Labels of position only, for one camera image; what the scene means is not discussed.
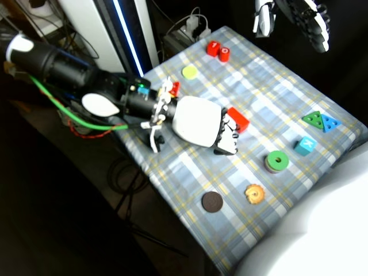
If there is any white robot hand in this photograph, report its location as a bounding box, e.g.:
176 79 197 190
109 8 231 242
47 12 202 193
171 95 240 156
252 0 331 54

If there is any red rectangular block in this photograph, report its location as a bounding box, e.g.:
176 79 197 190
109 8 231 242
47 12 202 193
227 107 250 133

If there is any green triangle block with holes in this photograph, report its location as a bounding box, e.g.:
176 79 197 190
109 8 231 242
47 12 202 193
301 110 325 129

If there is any blue triangle block with holes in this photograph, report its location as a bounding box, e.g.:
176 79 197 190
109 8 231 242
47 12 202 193
320 114 342 133

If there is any lime green sandwich cookie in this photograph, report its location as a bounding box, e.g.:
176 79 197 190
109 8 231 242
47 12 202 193
181 64 200 81

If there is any blue plaid tablecloth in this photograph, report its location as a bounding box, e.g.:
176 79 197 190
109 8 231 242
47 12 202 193
119 25 362 275

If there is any red cylinder with letter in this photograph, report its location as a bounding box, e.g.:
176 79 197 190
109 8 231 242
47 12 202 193
218 46 231 63

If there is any red cube with numeral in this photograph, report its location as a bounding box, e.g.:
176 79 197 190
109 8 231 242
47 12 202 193
206 40 221 58

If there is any dark brown sandwich cookie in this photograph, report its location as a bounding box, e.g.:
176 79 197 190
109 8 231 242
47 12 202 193
201 191 224 213

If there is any grey box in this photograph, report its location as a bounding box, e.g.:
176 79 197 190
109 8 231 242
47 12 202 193
163 28 193 51

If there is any white power strip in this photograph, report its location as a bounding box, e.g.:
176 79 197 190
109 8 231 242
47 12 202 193
183 16 212 40

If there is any tan flower biscuit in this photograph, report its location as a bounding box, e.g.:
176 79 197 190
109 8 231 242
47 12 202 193
244 183 266 205

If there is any black tripod stand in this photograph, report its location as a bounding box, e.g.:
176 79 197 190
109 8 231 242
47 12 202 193
109 160 190 258

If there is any teal letter K cube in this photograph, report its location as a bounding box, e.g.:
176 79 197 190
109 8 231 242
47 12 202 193
293 136 319 157

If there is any white column with blue light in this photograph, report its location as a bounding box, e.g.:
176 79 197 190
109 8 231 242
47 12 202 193
57 0 160 80

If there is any white rounded surface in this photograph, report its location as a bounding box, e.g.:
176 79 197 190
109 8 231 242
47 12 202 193
234 149 368 276

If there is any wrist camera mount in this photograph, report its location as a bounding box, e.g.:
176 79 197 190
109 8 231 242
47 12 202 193
140 120 166 154

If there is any green cable of arm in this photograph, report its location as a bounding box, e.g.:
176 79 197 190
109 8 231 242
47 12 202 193
28 75 129 132

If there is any green ring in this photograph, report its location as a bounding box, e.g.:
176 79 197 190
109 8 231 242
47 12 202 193
266 150 290 171

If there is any black coiled cable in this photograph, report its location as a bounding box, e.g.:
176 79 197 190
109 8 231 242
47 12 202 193
108 156 150 199

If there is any red wire of arm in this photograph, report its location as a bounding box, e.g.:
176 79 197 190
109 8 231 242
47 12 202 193
40 86 117 139

